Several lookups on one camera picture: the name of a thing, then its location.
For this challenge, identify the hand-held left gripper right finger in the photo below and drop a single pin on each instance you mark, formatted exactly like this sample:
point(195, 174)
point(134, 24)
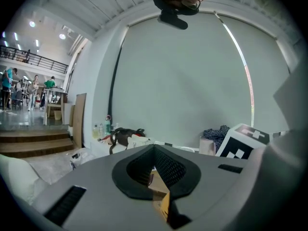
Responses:
point(211, 189)

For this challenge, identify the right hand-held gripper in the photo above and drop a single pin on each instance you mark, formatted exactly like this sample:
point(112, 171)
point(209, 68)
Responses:
point(250, 133)

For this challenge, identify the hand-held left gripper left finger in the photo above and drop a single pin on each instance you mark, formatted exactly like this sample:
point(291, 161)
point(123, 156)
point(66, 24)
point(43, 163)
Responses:
point(96, 189)

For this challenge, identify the yellow book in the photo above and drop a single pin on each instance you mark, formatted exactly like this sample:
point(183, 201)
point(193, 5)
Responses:
point(164, 204)

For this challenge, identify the white flower-shaped floor cushion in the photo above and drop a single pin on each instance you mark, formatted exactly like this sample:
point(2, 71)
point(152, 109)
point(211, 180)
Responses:
point(16, 177)

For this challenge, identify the blue checked cloth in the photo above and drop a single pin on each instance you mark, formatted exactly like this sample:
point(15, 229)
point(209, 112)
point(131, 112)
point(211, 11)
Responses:
point(216, 133)

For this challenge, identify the yellowish drink bottle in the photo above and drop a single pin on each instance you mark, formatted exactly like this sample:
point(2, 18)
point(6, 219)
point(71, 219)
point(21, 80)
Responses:
point(95, 132)

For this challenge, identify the white tote bag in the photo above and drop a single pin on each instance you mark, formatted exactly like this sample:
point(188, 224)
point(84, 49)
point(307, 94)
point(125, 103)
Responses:
point(139, 142)

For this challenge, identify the green drink bottle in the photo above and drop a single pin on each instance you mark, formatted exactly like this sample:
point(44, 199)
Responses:
point(107, 126)

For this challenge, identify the large brown board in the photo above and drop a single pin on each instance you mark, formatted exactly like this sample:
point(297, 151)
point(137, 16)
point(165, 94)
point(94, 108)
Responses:
point(79, 121)

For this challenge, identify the wooden steps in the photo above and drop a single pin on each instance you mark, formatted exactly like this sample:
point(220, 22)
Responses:
point(36, 143)

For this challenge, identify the pale bucket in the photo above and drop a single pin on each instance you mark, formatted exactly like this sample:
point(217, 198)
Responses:
point(57, 115)

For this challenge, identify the white table with wooden legs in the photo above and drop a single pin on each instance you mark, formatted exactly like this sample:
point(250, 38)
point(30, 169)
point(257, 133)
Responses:
point(55, 90)

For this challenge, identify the black vertical pipe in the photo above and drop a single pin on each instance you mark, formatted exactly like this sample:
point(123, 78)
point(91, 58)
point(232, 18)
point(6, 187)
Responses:
point(115, 80)

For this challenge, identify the round ceiling light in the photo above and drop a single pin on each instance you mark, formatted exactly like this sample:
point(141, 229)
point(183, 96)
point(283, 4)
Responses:
point(32, 23)
point(62, 35)

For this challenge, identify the black balcony railing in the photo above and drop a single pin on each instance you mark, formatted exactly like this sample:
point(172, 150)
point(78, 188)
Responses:
point(14, 53)

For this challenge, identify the black head camera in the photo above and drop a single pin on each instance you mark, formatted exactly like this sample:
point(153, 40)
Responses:
point(173, 21)

